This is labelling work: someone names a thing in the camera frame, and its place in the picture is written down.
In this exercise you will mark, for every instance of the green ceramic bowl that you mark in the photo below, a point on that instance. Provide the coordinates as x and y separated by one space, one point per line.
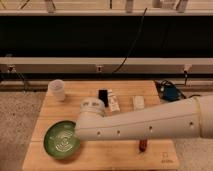
60 140

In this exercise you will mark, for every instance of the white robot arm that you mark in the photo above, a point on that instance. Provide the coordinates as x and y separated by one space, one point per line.
188 118

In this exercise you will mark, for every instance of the black smartphone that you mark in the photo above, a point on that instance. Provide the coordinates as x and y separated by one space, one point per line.
103 95

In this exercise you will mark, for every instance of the white remote control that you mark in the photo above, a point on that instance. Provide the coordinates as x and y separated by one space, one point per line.
113 101

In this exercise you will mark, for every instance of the white plastic cup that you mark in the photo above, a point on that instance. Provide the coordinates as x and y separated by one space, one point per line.
56 87

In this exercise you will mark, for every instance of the blue black device on floor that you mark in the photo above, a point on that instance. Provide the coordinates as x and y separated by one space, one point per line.
169 91

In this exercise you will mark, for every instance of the brown red oblong object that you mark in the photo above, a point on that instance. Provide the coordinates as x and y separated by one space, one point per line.
143 145

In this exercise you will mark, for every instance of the wooden table board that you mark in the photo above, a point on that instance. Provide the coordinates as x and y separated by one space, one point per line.
99 155

